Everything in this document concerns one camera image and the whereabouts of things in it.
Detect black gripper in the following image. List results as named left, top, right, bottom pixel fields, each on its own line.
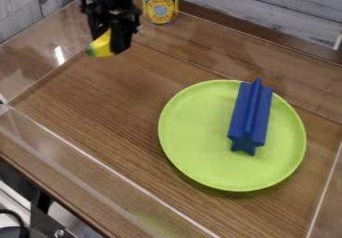
left=81, top=0, right=142, bottom=55

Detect yellow toy banana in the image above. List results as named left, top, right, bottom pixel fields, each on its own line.
left=86, top=30, right=114, bottom=57

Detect green round plate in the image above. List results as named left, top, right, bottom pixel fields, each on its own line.
left=158, top=80, right=308, bottom=192

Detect yellow labelled tin can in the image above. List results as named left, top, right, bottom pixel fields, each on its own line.
left=143, top=0, right=179, bottom=25

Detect clear acrylic tray wall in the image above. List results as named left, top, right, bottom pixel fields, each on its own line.
left=0, top=5, right=342, bottom=238

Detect black metal table bracket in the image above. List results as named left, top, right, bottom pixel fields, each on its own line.
left=30, top=190, right=78, bottom=238

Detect black cable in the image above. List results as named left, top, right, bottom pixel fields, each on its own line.
left=0, top=209, right=31, bottom=238

